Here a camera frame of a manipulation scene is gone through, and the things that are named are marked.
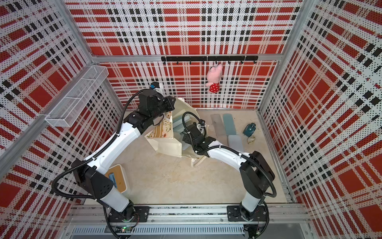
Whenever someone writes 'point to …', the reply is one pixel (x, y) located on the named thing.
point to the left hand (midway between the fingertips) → (178, 98)
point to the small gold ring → (250, 139)
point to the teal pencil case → (229, 125)
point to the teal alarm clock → (249, 129)
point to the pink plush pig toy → (214, 74)
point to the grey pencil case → (219, 129)
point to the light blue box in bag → (178, 125)
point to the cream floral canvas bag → (167, 134)
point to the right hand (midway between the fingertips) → (191, 134)
